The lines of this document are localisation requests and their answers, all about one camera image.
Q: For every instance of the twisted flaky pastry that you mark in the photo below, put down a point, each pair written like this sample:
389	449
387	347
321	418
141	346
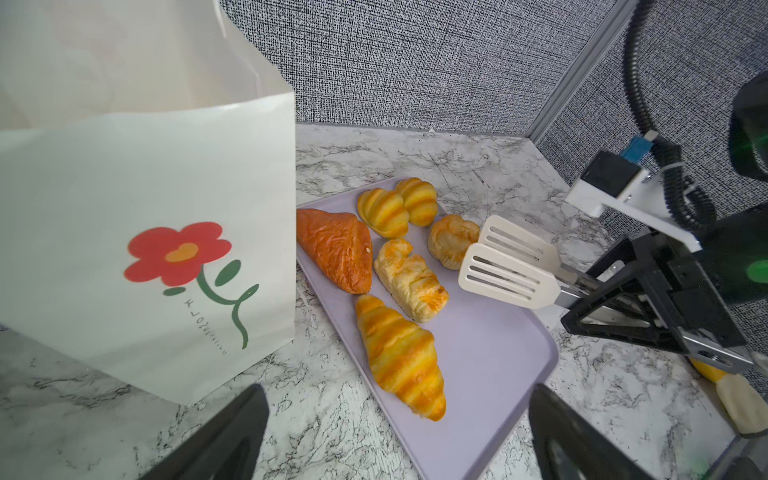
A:
408	279

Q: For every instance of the steel tongs with white tips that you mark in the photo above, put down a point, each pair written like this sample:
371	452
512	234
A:
513	265

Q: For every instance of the golden knotted puff pastry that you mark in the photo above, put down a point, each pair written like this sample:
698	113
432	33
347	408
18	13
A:
449	239

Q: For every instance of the small striped roll left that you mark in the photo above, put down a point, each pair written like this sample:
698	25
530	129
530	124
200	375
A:
384	212

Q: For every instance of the dark orange triangular pastry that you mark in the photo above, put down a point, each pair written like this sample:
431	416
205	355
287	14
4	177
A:
341	247

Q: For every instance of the yellow object behind right arm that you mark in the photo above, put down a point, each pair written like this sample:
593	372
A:
744	405

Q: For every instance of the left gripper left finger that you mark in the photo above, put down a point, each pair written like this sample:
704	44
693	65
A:
227	447

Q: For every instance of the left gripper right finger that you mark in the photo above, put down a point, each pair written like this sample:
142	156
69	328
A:
568	447

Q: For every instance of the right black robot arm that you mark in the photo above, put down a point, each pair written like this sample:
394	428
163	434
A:
733	247

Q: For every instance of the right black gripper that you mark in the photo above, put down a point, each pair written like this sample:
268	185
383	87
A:
663	299

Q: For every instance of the white paper bag with flower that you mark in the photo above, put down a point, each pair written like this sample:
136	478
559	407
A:
147	191

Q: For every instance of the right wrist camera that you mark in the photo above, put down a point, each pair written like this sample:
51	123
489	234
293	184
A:
620	183

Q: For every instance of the lilac plastic tray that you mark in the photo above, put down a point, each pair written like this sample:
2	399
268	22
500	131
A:
490	354

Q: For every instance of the large striped croissant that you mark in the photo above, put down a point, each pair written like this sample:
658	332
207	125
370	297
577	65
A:
402	357

